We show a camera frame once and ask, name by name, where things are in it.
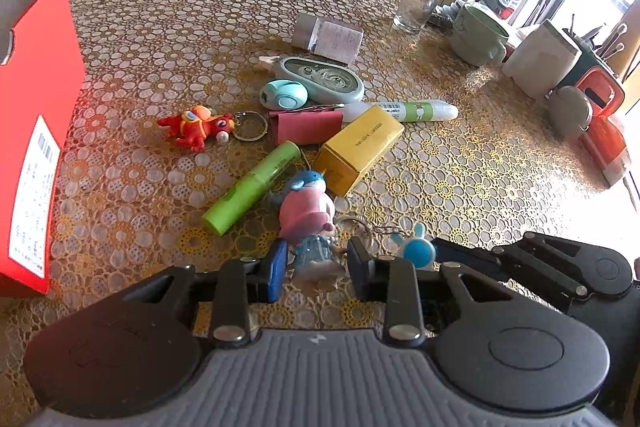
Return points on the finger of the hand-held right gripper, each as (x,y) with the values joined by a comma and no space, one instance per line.
(520,262)

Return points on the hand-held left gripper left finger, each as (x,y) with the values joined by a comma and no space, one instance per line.
(277,272)

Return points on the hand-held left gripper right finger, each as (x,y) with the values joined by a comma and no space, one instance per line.
(359,269)

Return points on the blue rabbit toy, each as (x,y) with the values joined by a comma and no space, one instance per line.
(419,252)

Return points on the white labelled bottle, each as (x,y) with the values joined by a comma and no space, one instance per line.
(330,39)

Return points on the red cardboard box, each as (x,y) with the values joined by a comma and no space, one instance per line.
(45,107)

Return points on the green tube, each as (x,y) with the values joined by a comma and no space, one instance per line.
(250,189)

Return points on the yellow rectangular box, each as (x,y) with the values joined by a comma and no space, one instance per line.
(357,152)

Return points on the orange case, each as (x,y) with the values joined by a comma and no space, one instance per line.
(607,132)

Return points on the red folded card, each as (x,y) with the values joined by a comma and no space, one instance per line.
(302,128)

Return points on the grey-green round pouch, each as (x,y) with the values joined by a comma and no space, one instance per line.
(569,112)

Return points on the white and green pen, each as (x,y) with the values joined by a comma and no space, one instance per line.
(425,111)

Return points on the teal round pencil sharpener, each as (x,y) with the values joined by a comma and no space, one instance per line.
(282,96)

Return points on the teal correction tape dispenser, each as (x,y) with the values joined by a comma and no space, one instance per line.
(325,79)

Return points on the white square container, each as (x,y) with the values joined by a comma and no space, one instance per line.
(540,59)

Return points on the teal utensil holder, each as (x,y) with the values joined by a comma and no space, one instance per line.
(597,59)

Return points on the pale green mug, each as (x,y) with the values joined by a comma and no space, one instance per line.
(477,39)

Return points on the clear drinking glass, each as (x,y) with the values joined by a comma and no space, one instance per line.
(417,7)

